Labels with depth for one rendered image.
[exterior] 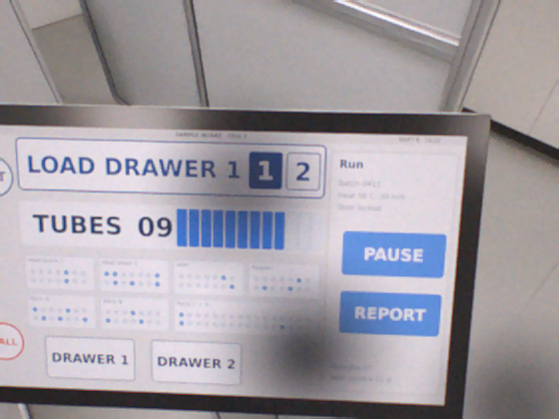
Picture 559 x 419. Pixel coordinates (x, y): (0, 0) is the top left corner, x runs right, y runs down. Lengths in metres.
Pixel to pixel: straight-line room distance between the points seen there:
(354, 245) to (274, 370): 0.15
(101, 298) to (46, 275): 0.06
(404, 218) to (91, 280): 0.32
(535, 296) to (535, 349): 0.23
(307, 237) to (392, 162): 0.11
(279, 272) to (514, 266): 1.63
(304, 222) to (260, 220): 0.04
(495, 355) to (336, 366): 1.30
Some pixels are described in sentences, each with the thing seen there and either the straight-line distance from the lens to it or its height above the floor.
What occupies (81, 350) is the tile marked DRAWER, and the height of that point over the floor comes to 1.01.
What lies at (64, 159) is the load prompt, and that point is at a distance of 0.45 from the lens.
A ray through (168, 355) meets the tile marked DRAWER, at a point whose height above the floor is 1.01.
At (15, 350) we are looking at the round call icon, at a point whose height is 1.01.
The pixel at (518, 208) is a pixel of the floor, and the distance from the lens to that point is 2.22.
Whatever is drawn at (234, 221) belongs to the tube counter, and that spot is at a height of 1.12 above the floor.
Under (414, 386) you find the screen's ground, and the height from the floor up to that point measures 0.99.
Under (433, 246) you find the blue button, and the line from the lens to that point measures 0.42.
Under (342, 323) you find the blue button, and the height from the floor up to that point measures 1.04.
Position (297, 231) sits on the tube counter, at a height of 1.11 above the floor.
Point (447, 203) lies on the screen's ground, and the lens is 0.42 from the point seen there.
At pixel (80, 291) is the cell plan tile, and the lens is 0.47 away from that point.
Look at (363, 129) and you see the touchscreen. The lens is 0.40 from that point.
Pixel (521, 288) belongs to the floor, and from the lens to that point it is 1.92.
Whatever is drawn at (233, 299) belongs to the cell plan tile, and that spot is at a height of 1.06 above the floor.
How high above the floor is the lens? 1.42
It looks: 48 degrees down
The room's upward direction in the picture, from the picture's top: straight up
